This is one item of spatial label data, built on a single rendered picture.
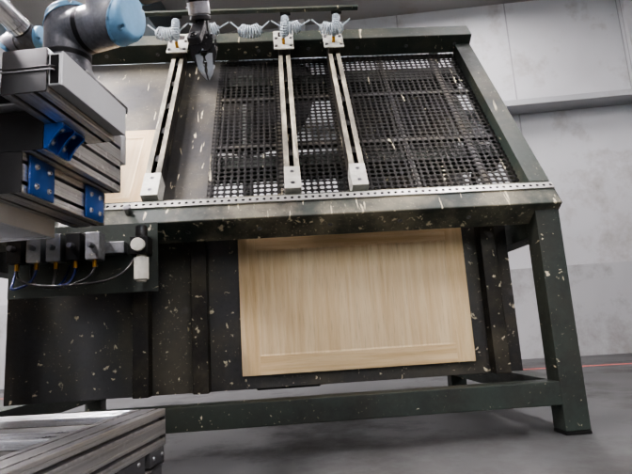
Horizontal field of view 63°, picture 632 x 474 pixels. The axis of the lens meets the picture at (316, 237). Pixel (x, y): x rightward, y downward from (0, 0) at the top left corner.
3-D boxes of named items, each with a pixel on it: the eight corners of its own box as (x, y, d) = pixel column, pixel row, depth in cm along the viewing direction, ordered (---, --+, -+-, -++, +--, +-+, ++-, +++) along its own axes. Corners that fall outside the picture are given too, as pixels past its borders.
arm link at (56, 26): (67, 72, 142) (68, 28, 145) (107, 62, 138) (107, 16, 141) (30, 52, 131) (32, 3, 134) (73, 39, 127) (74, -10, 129)
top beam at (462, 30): (41, 67, 264) (33, 49, 257) (47, 57, 271) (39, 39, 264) (467, 52, 276) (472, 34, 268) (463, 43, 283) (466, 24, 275)
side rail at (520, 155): (520, 202, 205) (529, 181, 197) (450, 63, 280) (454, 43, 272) (540, 201, 205) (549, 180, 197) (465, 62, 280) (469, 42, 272)
